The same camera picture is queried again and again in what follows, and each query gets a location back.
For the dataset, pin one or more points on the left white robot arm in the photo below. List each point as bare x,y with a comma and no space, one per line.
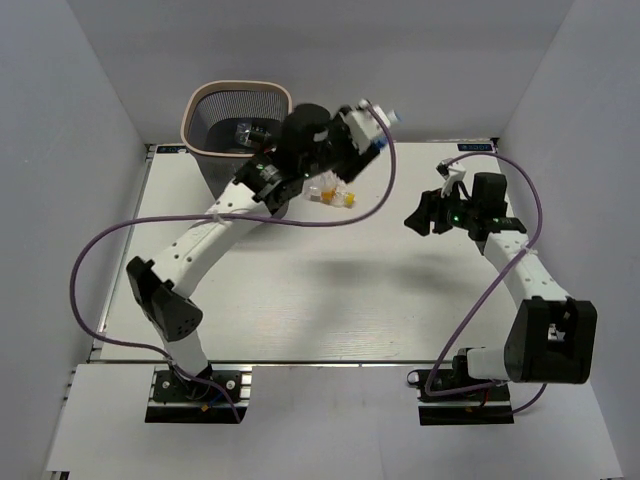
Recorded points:
162,286

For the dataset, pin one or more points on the grey mesh waste bin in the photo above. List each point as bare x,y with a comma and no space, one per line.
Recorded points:
220,116

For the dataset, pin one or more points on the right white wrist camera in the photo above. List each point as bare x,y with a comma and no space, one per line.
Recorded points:
453,172

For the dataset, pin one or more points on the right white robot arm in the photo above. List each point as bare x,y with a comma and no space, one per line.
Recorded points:
552,337

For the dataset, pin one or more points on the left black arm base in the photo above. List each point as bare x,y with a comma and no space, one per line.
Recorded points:
171,401

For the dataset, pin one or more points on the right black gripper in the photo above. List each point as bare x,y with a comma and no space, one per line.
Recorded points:
430,209

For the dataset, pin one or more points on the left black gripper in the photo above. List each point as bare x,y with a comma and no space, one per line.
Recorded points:
355,162

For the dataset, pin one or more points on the clear bottle blue label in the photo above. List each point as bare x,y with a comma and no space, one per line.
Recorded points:
385,123

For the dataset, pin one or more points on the clear bottle orange cap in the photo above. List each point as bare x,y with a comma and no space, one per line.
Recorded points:
328,189

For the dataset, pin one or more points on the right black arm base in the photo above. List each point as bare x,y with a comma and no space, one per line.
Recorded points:
480,407

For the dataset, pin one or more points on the clear bottle black label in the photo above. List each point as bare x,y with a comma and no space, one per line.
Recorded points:
252,134

